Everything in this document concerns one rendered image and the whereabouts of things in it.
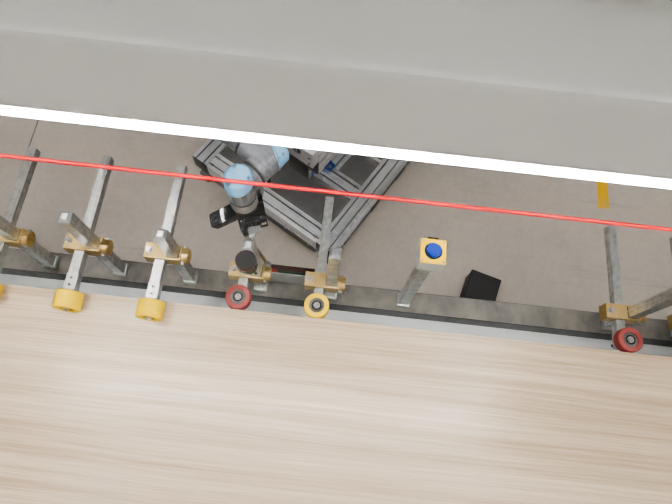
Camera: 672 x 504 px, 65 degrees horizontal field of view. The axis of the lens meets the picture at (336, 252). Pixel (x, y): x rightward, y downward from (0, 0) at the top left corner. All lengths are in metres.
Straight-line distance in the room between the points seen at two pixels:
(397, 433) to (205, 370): 0.60
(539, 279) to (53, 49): 2.76
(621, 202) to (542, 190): 0.43
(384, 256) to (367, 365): 1.14
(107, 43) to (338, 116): 0.09
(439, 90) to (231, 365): 1.51
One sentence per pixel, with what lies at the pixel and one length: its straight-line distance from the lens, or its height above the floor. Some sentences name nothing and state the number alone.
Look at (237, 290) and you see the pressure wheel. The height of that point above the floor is 0.90.
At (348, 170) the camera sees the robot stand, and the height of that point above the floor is 0.21.
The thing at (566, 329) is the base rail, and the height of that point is 0.70.
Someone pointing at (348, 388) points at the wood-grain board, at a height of 0.90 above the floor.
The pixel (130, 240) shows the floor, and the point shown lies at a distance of 2.88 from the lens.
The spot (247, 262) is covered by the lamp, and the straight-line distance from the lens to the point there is 1.52.
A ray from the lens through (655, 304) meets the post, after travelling 1.89.
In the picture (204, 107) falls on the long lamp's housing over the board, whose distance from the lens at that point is 0.25.
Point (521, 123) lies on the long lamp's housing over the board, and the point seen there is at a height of 2.36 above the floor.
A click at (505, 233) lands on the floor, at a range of 2.93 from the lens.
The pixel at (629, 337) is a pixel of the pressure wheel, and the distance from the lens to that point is 1.94.
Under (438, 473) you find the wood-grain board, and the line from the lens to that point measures 1.68.
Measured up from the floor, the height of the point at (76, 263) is 0.96.
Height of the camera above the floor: 2.54
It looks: 70 degrees down
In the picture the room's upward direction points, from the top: 7 degrees clockwise
